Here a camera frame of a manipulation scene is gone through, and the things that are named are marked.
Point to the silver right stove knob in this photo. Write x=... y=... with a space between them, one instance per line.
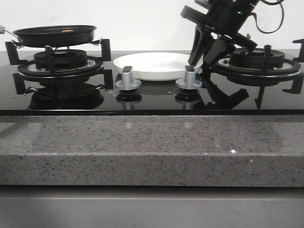
x=189 y=81

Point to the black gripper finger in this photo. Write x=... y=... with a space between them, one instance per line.
x=219 y=49
x=202 y=42

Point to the black frying pan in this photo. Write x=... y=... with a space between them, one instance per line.
x=38 y=37

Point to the black glass cooktop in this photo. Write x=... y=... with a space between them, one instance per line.
x=92 y=96

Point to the silver left stove knob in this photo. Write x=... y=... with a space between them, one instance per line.
x=128 y=82

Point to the black right burner head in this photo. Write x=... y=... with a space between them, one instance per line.
x=255 y=59

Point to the white plate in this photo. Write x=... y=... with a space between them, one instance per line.
x=154 y=66

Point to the black burner grate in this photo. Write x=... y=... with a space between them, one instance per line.
x=57 y=69
x=260 y=78

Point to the black burner head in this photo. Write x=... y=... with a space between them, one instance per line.
x=255 y=59
x=62 y=59

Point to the black right burner grate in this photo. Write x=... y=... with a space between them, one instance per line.
x=260 y=78

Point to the silver stove knob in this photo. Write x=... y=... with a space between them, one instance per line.
x=189 y=81
x=128 y=82

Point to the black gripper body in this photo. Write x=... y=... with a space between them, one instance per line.
x=224 y=17

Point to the grey cabinet front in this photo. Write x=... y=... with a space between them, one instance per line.
x=137 y=207

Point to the black left burner head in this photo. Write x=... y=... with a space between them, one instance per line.
x=62 y=59

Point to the black left burner grate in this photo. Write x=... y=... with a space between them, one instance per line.
x=57 y=69

